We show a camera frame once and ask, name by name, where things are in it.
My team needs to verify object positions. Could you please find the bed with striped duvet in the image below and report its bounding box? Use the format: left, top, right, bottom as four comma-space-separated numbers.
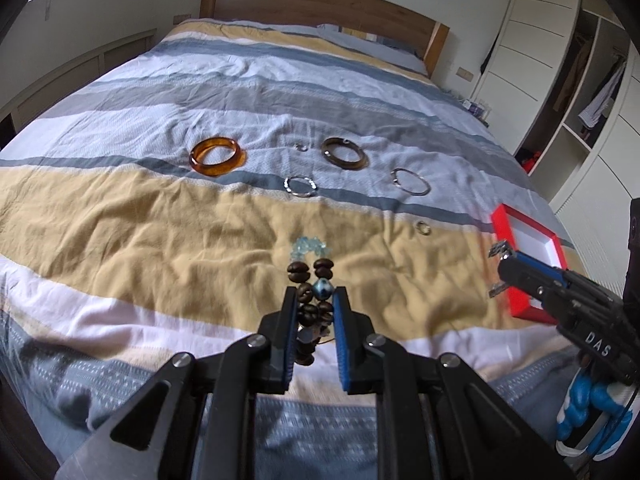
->
0, 19, 581, 480

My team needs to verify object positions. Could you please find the dark brown bangle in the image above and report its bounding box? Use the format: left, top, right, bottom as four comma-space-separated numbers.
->
320, 136, 370, 169

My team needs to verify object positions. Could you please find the wooden headboard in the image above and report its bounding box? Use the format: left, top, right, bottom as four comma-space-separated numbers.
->
200, 0, 450, 64

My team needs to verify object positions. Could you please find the amber bangle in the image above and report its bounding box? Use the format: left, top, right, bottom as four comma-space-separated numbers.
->
189, 137, 248, 178

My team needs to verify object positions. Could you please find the white wardrobe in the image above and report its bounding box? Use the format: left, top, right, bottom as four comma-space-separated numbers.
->
470, 0, 640, 291

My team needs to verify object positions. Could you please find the brown beaded bracelet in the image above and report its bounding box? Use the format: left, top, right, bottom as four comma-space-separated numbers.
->
286, 235, 335, 366

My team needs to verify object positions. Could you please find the thin silver bangle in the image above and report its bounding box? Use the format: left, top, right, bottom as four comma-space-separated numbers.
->
390, 168, 431, 196

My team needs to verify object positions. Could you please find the red jewelry box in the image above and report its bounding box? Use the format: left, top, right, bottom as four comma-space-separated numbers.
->
490, 204, 572, 322

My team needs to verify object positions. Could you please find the brown hanging garment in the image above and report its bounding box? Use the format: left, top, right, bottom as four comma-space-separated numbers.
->
552, 32, 588, 113

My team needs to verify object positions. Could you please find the striped hanging shirt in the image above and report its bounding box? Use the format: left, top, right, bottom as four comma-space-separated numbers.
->
579, 57, 627, 132

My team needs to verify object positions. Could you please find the person's right hand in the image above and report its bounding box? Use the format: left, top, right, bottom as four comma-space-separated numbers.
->
554, 355, 640, 461

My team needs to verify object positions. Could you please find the dark hanging garment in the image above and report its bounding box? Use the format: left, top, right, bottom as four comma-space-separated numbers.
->
479, 35, 502, 77

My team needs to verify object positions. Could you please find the grey pillow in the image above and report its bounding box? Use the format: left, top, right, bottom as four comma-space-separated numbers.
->
316, 23, 429, 79

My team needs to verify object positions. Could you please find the twisted silver bangle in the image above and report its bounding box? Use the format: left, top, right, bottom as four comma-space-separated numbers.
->
283, 175, 319, 197

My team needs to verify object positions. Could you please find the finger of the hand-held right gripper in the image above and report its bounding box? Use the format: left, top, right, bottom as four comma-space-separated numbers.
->
487, 259, 556, 308
487, 241, 576, 288

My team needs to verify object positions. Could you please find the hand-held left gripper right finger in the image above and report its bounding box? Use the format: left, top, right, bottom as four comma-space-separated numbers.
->
334, 286, 576, 480

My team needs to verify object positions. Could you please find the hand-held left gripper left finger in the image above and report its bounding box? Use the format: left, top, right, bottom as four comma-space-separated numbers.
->
55, 286, 301, 480

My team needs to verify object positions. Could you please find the low white cabinet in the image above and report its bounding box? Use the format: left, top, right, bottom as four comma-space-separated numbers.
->
0, 29, 158, 133

